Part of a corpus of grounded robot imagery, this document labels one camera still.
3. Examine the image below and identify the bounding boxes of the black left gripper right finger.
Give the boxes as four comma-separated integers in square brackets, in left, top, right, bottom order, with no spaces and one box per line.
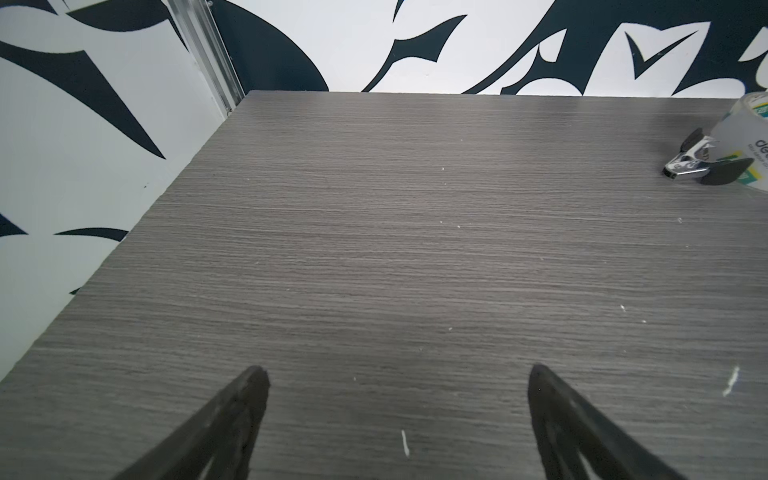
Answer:
[527,363,683,479]

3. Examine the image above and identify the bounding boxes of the aluminium frame corner post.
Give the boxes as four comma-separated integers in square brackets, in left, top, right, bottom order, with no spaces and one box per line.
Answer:
[167,0,245,117]

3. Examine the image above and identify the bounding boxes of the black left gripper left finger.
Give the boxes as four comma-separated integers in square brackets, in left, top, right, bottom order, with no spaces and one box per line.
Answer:
[116,365,270,479]

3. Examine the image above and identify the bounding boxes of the clear packing tape roll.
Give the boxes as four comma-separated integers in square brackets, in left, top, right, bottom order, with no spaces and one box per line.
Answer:
[710,92,767,192]

